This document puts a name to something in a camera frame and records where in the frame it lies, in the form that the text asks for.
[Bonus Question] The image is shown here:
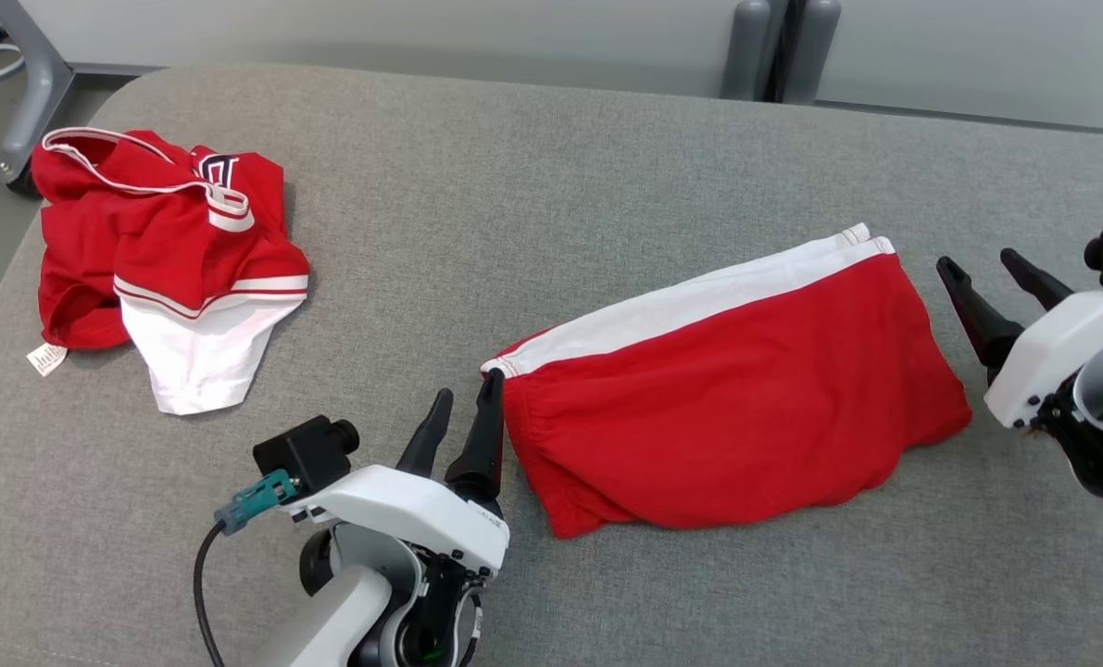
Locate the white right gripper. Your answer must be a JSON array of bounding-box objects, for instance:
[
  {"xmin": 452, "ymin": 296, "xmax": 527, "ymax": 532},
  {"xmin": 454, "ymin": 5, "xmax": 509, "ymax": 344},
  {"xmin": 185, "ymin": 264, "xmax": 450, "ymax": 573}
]
[{"xmin": 937, "ymin": 248, "xmax": 1103, "ymax": 429}]

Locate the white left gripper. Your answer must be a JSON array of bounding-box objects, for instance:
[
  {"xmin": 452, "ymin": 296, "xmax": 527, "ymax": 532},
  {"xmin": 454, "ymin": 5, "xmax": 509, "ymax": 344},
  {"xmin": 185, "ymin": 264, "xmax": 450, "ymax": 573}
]
[{"xmin": 284, "ymin": 368, "xmax": 511, "ymax": 576}]

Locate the red shorts white stripe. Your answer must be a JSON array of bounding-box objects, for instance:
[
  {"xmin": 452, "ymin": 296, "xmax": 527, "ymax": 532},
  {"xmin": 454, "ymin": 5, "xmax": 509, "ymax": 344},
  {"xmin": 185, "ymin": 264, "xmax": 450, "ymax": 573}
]
[{"xmin": 481, "ymin": 222, "xmax": 974, "ymax": 541}]

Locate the red white sports shirt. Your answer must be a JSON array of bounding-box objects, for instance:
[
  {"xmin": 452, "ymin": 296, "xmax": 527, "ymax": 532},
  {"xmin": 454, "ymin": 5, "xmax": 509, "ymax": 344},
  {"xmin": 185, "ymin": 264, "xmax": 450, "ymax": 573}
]
[{"xmin": 28, "ymin": 127, "xmax": 312, "ymax": 417}]

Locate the grey desk leg with caster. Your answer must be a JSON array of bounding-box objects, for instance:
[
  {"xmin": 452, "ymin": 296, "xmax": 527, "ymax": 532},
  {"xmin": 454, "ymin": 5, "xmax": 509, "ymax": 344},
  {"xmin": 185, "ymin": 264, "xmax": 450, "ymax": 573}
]
[{"xmin": 0, "ymin": 0, "xmax": 76, "ymax": 197}]

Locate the left arm cable teal plug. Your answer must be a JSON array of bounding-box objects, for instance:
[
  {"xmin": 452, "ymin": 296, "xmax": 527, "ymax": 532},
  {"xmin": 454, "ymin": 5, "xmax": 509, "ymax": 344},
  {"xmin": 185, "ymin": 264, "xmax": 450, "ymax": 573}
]
[{"xmin": 192, "ymin": 469, "xmax": 301, "ymax": 667}]

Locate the grey partition post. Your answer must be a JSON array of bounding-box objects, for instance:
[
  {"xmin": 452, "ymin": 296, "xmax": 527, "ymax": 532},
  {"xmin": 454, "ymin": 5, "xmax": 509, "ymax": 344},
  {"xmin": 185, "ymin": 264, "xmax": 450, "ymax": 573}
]
[{"xmin": 720, "ymin": 0, "xmax": 844, "ymax": 106}]

